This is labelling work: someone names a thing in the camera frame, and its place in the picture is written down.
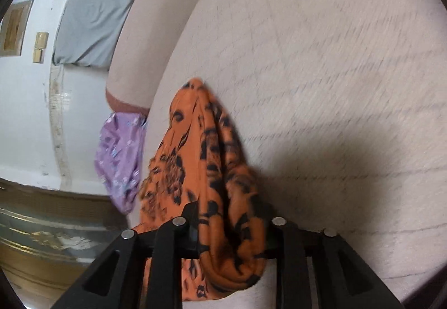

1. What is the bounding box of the orange black floral blouse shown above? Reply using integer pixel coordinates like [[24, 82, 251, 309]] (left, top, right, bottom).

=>
[[135, 79, 266, 301]]

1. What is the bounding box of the wooden glass door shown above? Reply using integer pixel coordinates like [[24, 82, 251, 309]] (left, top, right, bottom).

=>
[[1, 180, 127, 303]]

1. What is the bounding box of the purple floral garment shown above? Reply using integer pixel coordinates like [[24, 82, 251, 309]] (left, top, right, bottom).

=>
[[94, 112, 146, 215]]

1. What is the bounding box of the grey pillow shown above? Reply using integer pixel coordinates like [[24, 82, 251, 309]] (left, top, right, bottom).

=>
[[52, 0, 134, 68]]

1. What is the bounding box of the left gold wall switch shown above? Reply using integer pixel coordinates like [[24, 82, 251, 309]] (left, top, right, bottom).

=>
[[33, 48, 45, 63]]

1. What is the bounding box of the gold wall switch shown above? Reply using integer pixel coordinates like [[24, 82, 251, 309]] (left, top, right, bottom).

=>
[[34, 32, 49, 49], [33, 48, 45, 63]]

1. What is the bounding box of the right gold wall switch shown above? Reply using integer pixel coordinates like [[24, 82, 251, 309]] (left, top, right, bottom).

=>
[[34, 32, 49, 49]]

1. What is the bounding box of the small framed wall panel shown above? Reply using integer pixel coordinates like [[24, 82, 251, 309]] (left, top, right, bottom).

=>
[[0, 0, 33, 57]]

